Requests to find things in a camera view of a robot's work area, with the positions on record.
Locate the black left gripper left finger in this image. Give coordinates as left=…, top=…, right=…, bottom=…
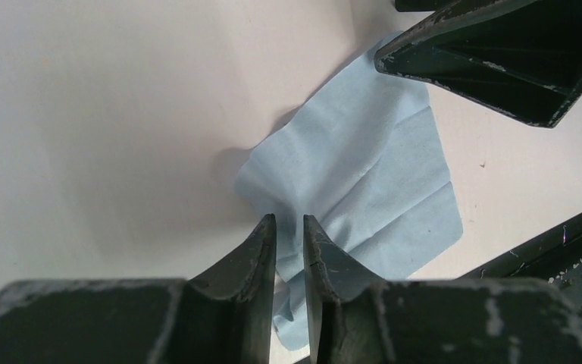
left=0, top=215, right=277, bottom=363

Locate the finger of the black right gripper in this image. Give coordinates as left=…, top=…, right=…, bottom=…
left=374, top=0, right=582, bottom=128

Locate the light blue cloth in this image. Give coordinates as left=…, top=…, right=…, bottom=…
left=234, top=49, right=463, bottom=350

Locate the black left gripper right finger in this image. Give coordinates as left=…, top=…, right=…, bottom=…
left=303, top=215, right=582, bottom=363

